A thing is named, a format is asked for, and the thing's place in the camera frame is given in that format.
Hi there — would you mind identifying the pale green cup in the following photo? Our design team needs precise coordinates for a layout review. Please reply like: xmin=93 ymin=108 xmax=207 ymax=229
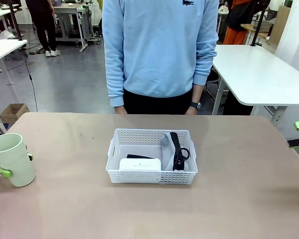
xmin=0 ymin=133 xmax=36 ymax=188

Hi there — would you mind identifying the black stapler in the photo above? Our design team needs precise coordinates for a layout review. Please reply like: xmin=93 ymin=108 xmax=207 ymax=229
xmin=126 ymin=153 xmax=155 ymax=160

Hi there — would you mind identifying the white rounded plastic box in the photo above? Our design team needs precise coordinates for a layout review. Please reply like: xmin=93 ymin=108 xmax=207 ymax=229
xmin=119 ymin=158 xmax=162 ymax=172

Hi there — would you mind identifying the person's left forearm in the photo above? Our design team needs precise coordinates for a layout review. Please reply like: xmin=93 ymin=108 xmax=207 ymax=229
xmin=190 ymin=47 xmax=219 ymax=103

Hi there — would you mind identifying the person's right forearm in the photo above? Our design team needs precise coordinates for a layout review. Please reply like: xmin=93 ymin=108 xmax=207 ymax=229
xmin=105 ymin=59 xmax=126 ymax=108

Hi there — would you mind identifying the white perforated plastic basket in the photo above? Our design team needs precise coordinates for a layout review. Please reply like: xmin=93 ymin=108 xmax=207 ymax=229
xmin=105 ymin=128 xmax=199 ymax=185

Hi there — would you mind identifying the brown cardboard box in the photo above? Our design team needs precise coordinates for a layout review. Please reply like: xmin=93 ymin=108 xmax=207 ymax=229
xmin=0 ymin=103 xmax=30 ymax=124

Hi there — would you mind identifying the large white table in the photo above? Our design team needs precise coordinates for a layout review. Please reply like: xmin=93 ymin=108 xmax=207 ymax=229
xmin=211 ymin=44 xmax=299 ymax=122

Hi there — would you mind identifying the blue office chair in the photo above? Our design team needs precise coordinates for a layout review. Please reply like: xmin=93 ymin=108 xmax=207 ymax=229
xmin=205 ymin=66 xmax=220 ymax=100

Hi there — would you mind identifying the wooden cabinet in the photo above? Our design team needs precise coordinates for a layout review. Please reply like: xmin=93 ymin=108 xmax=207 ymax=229
xmin=269 ymin=4 xmax=293 ymax=42

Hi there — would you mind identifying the black pole on table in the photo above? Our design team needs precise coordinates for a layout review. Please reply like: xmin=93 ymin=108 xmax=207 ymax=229
xmin=249 ymin=0 xmax=269 ymax=48

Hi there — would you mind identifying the small white table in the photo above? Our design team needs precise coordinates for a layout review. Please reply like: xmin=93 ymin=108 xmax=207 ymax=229
xmin=0 ymin=39 xmax=28 ymax=85

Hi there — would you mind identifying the bystander in orange trousers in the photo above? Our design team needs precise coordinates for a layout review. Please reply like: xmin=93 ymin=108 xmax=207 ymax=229
xmin=224 ymin=0 xmax=261 ymax=45

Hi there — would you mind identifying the bystander in black clothes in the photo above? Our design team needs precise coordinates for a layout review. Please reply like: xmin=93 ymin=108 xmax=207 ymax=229
xmin=24 ymin=0 xmax=62 ymax=57

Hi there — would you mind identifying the black background stand pole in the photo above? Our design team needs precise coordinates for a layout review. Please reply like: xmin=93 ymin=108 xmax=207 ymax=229
xmin=7 ymin=0 xmax=23 ymax=41

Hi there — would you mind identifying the grey background desk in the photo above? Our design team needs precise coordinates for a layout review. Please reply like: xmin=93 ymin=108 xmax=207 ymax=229
xmin=52 ymin=2 xmax=103 ymax=53

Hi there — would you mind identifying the person in light blue sweater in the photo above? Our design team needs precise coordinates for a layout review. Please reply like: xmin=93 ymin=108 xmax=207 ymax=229
xmin=102 ymin=0 xmax=219 ymax=115

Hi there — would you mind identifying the black floor cable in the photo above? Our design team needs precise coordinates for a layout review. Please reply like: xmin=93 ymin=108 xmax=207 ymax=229
xmin=21 ymin=49 xmax=38 ymax=112

